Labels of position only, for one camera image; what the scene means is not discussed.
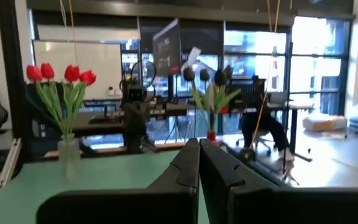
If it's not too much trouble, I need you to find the green table mat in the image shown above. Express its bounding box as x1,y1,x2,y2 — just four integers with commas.
0,149,211,224

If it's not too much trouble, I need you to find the silver bracket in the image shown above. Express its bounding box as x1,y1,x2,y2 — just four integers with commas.
0,138,23,187

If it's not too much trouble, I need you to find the yellow hanging cable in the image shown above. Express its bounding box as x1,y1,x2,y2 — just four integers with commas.
249,0,282,152

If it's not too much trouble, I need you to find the whiteboard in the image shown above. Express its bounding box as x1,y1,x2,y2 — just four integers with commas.
32,39,123,100

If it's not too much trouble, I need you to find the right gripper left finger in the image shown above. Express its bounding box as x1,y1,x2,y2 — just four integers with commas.
36,138,201,224

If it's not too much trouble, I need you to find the large window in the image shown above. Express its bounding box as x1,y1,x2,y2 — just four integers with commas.
121,15,354,141

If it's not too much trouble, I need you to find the black artificial tulip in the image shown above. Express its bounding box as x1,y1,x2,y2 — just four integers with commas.
213,64,242,133

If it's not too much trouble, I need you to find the red ribbed vase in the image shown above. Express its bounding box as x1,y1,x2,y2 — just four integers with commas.
206,130,222,147

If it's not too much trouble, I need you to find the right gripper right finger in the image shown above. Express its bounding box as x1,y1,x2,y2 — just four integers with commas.
200,139,358,224

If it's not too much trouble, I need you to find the grey desk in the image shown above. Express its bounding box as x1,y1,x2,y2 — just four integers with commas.
73,99,198,138

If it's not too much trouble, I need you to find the tilted black monitor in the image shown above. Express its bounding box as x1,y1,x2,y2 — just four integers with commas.
152,18,182,77

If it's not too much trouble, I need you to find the clear glass vase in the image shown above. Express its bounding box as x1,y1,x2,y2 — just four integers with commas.
57,134,82,180

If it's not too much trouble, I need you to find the white desk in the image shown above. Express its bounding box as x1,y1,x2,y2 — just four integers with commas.
267,101,315,162

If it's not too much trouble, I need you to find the black mesh chair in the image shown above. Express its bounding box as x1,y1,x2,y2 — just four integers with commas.
228,76,291,156

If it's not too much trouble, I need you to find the tulip bunch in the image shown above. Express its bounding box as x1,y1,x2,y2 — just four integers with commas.
199,68,216,133
183,67,214,133

